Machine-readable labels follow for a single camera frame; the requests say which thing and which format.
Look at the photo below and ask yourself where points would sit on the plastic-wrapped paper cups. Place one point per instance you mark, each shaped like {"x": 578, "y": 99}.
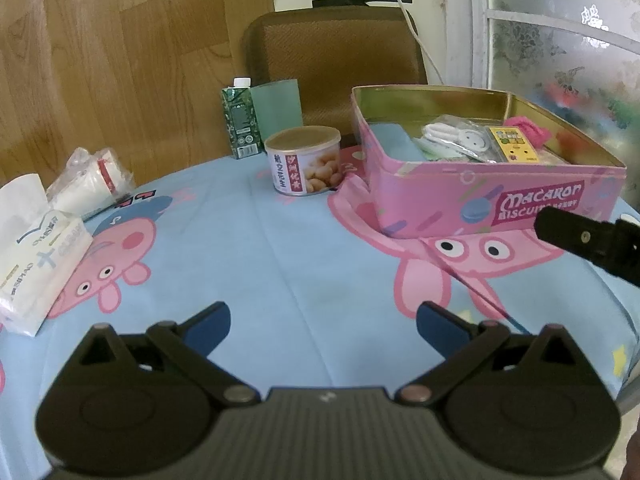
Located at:
{"x": 85, "y": 185}

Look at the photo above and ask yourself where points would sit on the white tissue pack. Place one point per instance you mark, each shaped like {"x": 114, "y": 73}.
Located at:
{"x": 40, "y": 260}

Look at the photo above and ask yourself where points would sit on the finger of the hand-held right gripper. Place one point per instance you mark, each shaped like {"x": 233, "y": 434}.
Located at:
{"x": 565, "y": 230}

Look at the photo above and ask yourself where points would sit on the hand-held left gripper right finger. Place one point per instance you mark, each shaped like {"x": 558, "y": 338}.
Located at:
{"x": 435, "y": 322}

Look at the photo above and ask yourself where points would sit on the round nut can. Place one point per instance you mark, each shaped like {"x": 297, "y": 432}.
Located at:
{"x": 305, "y": 165}

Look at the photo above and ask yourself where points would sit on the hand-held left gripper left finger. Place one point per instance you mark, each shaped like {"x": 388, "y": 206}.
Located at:
{"x": 210, "y": 327}

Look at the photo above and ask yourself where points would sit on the blue cartoon pig tablecloth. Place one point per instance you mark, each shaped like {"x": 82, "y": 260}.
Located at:
{"x": 280, "y": 260}

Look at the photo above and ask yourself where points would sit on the pink biscuit tin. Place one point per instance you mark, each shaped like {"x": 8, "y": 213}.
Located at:
{"x": 430, "y": 195}

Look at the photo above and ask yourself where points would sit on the pink towel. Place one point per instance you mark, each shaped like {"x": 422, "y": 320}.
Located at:
{"x": 530, "y": 127}

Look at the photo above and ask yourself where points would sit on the blue glasses case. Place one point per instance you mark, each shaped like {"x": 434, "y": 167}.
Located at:
{"x": 395, "y": 142}

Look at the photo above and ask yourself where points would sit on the frosted window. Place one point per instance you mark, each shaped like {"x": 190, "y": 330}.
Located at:
{"x": 565, "y": 35}

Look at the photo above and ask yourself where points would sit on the brown chair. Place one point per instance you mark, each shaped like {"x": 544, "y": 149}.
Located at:
{"x": 340, "y": 45}

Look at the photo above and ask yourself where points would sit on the green drink carton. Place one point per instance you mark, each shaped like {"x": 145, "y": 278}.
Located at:
{"x": 242, "y": 120}

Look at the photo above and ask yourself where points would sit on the pale green cup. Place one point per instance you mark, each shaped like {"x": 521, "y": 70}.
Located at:
{"x": 277, "y": 105}

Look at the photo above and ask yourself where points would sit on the yellow card box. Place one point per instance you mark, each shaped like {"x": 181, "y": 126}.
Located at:
{"x": 515, "y": 145}

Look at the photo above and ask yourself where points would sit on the white pouch with keyring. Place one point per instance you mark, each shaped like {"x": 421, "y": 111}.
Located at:
{"x": 450, "y": 135}

